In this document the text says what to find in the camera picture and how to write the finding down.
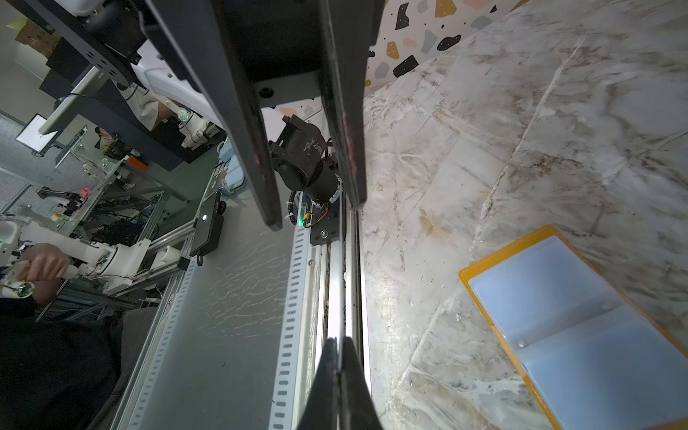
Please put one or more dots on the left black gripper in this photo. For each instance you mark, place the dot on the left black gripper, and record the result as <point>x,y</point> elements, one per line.
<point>226,44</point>

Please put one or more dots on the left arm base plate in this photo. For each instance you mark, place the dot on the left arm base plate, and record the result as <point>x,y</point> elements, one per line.
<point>322,222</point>

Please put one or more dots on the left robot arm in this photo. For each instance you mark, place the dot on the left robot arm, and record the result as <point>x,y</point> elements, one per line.
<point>284,79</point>

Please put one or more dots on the yellow card holder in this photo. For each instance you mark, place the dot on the yellow card holder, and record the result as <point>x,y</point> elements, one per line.
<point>591,357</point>

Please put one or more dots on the seated operator person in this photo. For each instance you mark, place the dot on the seated operator person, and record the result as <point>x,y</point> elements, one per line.
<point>54,375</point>

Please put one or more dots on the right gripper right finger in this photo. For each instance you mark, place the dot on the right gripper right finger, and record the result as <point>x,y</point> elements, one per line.
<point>357,410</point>

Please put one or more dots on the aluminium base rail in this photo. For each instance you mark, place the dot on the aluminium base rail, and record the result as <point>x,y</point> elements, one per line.
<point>335,305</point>

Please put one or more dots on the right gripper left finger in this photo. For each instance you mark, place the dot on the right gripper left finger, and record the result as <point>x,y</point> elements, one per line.
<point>321,412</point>

